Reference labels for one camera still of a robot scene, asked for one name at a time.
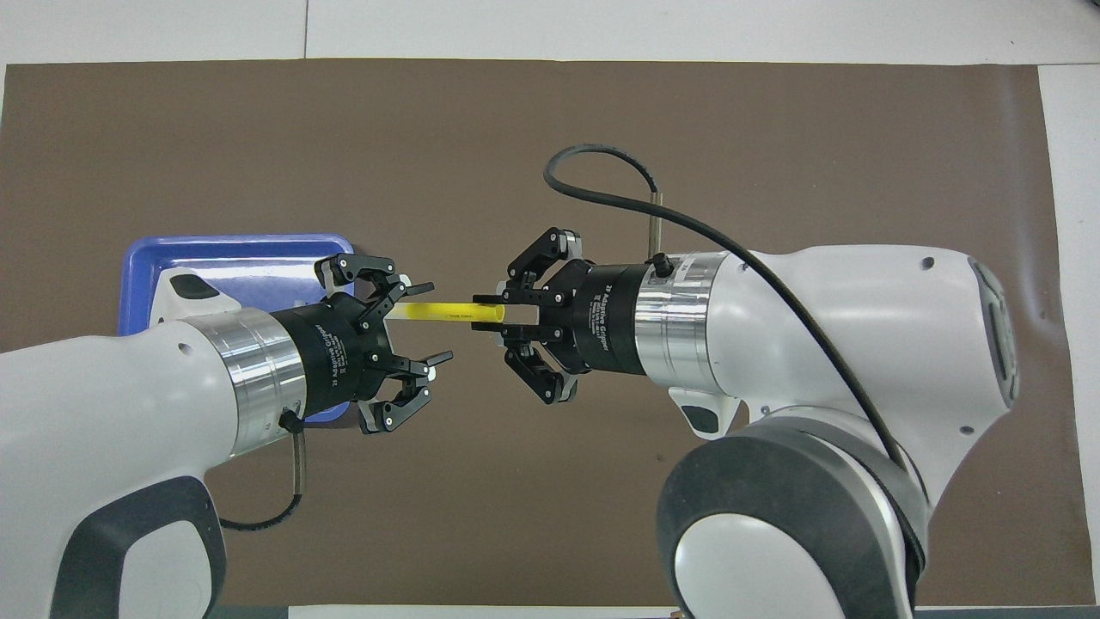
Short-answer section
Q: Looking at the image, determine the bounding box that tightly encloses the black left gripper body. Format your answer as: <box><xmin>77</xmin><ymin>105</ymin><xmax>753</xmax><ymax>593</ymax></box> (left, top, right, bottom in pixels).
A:
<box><xmin>271</xmin><ymin>292</ymin><xmax>388</xmax><ymax>415</ymax></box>

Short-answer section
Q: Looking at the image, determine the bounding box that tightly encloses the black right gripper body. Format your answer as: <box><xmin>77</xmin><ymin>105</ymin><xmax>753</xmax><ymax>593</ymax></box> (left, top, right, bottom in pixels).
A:
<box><xmin>571</xmin><ymin>262</ymin><xmax>654</xmax><ymax>375</ymax></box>

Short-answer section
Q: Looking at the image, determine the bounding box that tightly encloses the blue plastic tray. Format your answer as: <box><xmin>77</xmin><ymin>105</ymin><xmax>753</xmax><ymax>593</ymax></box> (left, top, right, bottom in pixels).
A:
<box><xmin>119</xmin><ymin>234</ymin><xmax>356</xmax><ymax>424</ymax></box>

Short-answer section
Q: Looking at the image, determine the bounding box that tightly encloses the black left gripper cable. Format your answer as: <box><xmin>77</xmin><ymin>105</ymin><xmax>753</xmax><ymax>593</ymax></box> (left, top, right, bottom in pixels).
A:
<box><xmin>219</xmin><ymin>408</ymin><xmax>309</xmax><ymax>531</ymax></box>

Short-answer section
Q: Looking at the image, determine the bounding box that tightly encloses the brown table mat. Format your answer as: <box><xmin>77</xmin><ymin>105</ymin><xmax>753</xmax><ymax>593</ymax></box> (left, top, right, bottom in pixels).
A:
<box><xmin>0</xmin><ymin>58</ymin><xmax>1097</xmax><ymax>607</ymax></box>

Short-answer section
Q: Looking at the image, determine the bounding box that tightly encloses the yellow marker pen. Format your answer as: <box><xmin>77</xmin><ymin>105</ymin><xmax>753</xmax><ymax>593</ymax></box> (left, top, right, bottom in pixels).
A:
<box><xmin>388</xmin><ymin>297</ymin><xmax>510</xmax><ymax>326</ymax></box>

